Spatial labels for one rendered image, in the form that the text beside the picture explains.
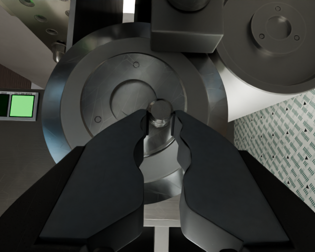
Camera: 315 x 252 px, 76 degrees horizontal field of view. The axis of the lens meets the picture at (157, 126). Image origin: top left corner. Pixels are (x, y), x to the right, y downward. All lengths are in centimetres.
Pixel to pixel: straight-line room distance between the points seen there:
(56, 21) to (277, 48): 41
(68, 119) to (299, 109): 24
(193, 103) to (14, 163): 49
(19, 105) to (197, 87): 49
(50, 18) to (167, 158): 40
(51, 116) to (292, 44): 21
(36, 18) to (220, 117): 43
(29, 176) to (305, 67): 54
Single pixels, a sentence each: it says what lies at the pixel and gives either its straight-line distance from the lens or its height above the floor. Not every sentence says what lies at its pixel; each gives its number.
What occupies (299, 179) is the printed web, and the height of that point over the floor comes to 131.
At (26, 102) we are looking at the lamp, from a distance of 58.
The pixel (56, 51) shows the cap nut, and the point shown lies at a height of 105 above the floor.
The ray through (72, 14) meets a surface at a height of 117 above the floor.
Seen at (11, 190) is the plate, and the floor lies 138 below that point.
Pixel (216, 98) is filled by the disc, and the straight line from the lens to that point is 17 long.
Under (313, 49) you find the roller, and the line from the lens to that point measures 23.
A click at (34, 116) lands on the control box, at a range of 56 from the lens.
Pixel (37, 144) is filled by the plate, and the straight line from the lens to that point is 56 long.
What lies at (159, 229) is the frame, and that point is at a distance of 53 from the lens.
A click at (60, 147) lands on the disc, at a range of 17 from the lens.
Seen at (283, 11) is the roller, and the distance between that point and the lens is 23.
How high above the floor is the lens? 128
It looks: 7 degrees down
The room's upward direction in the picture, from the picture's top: 178 degrees counter-clockwise
